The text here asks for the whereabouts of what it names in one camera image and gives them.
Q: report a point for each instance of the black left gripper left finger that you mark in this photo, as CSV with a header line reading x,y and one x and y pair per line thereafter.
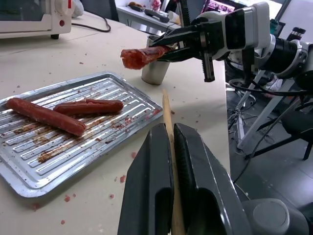
x,y
146,171

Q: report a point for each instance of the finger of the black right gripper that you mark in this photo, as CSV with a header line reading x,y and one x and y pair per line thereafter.
x,y
185,54
179,34

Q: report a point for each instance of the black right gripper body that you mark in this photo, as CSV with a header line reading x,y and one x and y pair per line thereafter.
x,y
209,46

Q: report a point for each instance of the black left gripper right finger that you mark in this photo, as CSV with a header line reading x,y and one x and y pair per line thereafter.
x,y
210,186

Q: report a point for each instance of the torn red sausage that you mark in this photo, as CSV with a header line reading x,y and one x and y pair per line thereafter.
x,y
137,57

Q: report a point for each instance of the wooden skewer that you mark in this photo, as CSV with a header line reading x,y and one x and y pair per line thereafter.
x,y
168,115

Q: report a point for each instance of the metal cup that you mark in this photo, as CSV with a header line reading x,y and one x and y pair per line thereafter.
x,y
154,74

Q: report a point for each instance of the ribbed metal baking tray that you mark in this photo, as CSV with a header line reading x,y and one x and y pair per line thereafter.
x,y
97,151

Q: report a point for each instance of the short split red sausage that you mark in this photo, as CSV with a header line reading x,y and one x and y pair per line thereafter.
x,y
97,106

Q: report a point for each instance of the long red sausage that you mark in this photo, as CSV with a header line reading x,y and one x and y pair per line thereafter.
x,y
44,113

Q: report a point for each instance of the computer monitor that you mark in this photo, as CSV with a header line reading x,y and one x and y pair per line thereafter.
x,y
220,6

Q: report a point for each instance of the white background desk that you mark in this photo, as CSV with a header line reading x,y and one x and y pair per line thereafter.
x,y
137,17

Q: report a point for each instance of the grey rounded robot part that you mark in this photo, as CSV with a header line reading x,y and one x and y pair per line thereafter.
x,y
274,218

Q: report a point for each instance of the dark office chair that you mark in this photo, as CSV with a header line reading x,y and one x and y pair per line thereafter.
x,y
105,8

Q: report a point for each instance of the white plastic bag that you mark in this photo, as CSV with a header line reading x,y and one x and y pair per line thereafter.
x,y
77,8

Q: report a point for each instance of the black chair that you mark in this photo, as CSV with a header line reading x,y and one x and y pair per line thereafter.
x,y
298,124

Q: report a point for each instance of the white toaster oven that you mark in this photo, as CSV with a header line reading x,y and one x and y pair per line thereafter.
x,y
36,24

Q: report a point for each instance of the black ribbed post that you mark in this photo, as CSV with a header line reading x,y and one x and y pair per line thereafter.
x,y
184,12

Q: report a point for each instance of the white metal stand frame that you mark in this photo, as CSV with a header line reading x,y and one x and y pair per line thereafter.
x,y
264,115

